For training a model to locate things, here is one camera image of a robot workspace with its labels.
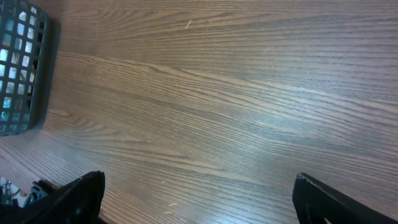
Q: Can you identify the black mounting rail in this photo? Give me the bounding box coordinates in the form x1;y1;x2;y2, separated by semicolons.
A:
1;177;55;208

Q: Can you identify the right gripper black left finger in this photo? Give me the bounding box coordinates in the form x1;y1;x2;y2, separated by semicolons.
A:
1;171;105;224

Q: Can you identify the dark grey plastic basket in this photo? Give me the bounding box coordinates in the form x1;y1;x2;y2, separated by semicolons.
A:
1;0;60;136

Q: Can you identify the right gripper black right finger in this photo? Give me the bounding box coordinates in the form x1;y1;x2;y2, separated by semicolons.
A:
292;173;397;224

